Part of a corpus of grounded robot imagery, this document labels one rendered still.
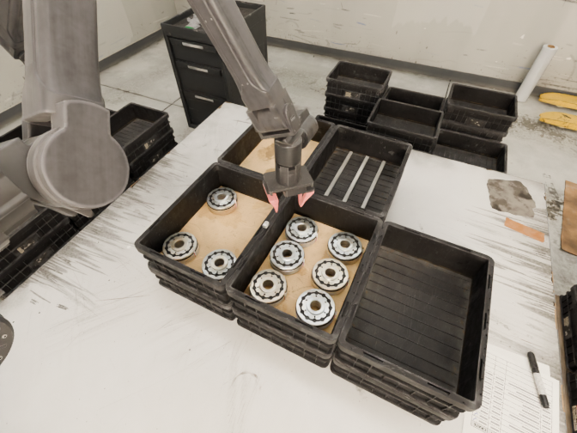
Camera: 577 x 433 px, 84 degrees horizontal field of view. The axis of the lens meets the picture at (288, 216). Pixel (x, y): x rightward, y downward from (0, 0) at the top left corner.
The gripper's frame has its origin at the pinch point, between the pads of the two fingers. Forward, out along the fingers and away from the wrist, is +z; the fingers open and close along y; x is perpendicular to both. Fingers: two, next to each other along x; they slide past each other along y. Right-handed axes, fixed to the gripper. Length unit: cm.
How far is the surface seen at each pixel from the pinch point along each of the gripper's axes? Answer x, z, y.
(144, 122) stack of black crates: -147, 55, 50
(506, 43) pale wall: -194, 60, -276
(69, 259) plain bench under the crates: -31, 36, 70
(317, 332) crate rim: 27.0, 13.9, 1.5
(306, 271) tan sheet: 5.7, 23.6, -3.7
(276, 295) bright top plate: 11.8, 20.9, 6.9
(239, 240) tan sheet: -11.1, 23.4, 12.8
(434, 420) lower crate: 49, 35, -23
